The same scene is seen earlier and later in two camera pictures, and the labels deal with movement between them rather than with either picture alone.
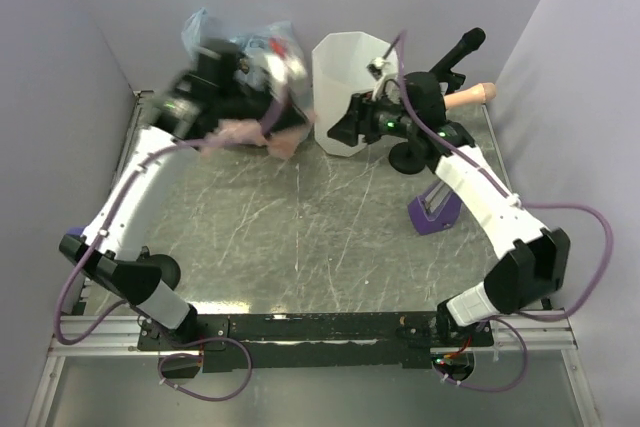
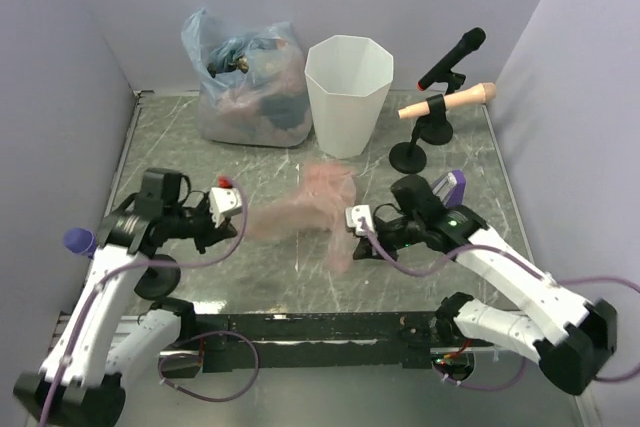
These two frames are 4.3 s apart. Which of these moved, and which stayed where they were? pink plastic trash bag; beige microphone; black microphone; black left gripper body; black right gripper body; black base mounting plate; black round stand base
Moved: pink plastic trash bag; black left gripper body; black right gripper body
Stayed: black microphone; black base mounting plate; black round stand base; beige microphone
